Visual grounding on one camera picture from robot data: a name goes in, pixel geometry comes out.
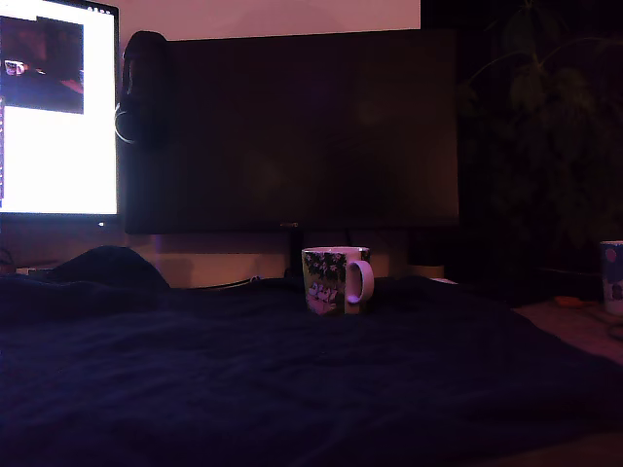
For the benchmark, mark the black monitor stand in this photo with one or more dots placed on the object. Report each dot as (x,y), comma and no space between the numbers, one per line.
(294,258)

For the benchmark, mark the white floral print mug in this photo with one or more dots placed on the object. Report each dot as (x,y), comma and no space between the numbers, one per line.
(331,272)

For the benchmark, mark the dark wide computer monitor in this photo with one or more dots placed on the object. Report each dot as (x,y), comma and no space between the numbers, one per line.
(316,121)

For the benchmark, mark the small white flat object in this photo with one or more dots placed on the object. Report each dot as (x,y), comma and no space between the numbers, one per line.
(443,279)

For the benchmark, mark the dark blue table cloth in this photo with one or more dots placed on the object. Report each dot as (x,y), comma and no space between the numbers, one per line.
(340,389)

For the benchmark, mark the black headphones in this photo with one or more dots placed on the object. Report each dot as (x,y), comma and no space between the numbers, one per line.
(146,58)

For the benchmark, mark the small orange object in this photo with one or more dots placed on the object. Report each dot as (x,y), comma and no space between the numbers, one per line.
(567,300)

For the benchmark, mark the lit computer monitor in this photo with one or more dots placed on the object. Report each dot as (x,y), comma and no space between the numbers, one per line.
(58,155)

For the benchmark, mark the green leafy house plant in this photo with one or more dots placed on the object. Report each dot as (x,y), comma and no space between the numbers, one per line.
(530,82)

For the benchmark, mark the small pale flat box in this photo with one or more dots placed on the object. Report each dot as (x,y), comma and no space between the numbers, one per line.
(29,269)

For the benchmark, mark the pale mug with dots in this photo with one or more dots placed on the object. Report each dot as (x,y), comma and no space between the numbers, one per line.
(613,272)

